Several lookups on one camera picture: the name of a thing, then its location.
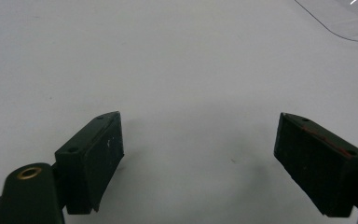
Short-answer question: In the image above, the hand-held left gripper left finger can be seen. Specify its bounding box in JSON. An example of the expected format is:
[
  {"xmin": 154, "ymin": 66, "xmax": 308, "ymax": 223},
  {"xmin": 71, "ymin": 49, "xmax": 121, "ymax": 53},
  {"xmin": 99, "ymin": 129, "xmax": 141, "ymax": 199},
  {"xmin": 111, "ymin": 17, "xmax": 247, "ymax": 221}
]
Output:
[{"xmin": 54, "ymin": 110, "xmax": 125, "ymax": 216}]

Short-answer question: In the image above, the clear plastic container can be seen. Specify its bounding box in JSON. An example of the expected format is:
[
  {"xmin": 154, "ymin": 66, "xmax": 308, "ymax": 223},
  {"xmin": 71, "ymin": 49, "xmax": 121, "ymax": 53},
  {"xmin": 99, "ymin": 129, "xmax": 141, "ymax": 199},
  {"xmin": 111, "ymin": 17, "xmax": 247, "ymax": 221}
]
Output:
[{"xmin": 294, "ymin": 0, "xmax": 358, "ymax": 43}]

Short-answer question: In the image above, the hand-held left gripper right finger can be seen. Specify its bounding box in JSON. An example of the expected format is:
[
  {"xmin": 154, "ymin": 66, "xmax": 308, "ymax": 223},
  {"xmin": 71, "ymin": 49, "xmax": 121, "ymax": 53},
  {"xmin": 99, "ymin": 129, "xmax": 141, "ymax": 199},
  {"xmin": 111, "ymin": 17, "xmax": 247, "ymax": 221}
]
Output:
[{"xmin": 273, "ymin": 112, "xmax": 358, "ymax": 218}]

